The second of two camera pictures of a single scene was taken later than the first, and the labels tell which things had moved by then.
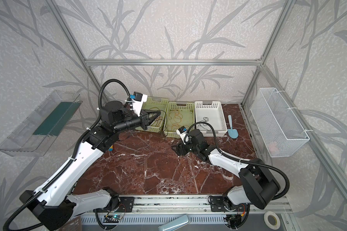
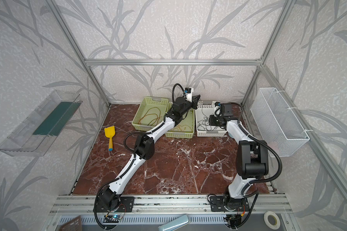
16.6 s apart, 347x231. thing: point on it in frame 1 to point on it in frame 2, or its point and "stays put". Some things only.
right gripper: [183, 148] to [214, 121]
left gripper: [144, 120] to [195, 100]
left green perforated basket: [155, 103] stays put
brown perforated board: [74, 224] stays put
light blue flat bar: [170, 225] stays put
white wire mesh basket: [282, 132] stays put
